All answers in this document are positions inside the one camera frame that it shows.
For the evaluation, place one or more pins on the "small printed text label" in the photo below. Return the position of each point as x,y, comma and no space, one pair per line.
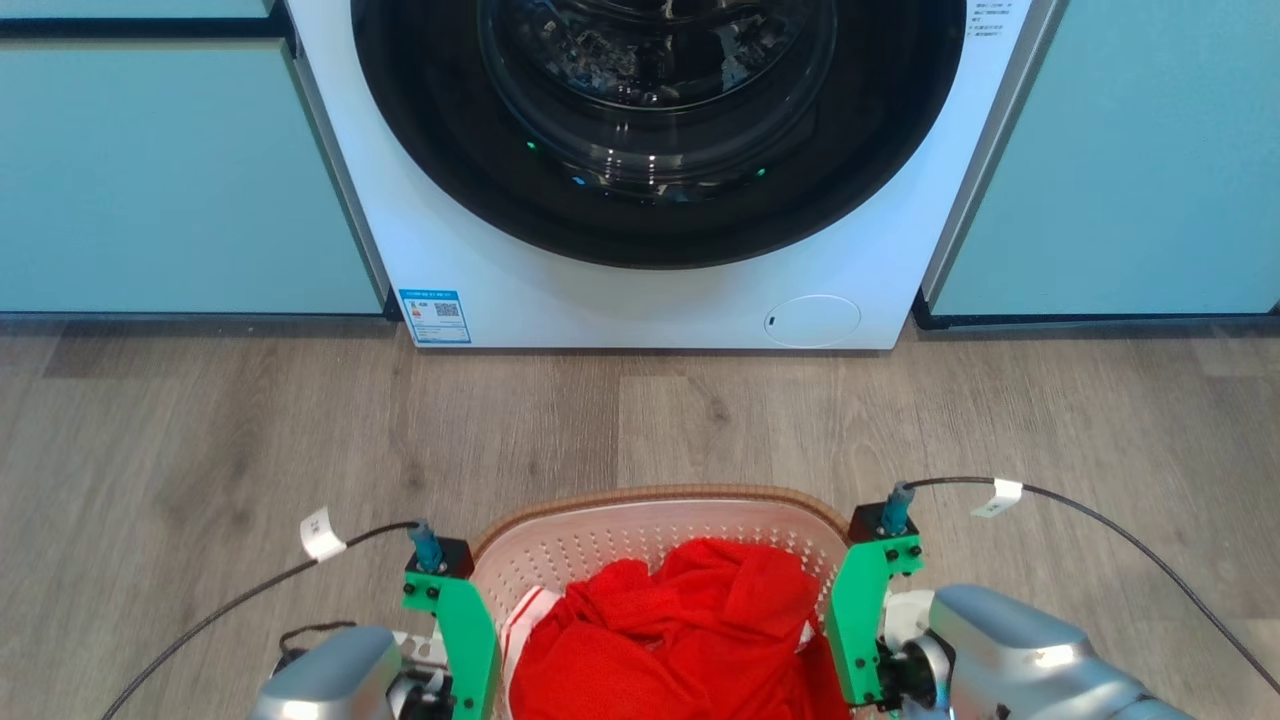
990,18

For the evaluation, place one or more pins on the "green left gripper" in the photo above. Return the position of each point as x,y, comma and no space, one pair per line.
470,640

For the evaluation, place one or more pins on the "white front-load washing machine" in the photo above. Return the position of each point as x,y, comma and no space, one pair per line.
560,300

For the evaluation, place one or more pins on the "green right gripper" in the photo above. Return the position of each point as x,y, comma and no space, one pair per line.
852,620

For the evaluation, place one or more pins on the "teal cabinet door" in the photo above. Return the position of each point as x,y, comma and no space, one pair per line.
170,180
1120,160

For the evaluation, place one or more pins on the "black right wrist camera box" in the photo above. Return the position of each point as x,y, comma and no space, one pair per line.
872,522

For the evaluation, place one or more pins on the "white perforated laundry basket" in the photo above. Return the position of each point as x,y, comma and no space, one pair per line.
600,535

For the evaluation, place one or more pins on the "narrow teal cabinet panel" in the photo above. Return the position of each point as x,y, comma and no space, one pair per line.
120,7

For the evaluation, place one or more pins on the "white red-striped cloth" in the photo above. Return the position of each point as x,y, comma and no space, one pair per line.
522,622

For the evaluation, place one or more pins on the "round white filter cover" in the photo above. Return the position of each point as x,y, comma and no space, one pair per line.
812,322

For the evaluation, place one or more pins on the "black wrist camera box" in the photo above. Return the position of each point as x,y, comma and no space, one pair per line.
872,522
448,556

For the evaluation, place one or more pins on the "blue energy label sticker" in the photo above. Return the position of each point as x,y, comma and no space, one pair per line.
435,318

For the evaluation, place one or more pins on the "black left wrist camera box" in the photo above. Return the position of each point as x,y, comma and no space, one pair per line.
448,556

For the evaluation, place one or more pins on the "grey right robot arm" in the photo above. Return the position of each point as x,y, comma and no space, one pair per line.
1010,650

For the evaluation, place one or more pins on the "red mesh garment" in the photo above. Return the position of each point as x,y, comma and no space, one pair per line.
680,640

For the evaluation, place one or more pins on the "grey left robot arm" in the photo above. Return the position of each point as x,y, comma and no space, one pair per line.
330,680

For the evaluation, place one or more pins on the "black round washer door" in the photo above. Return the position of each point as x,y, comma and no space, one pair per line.
420,120

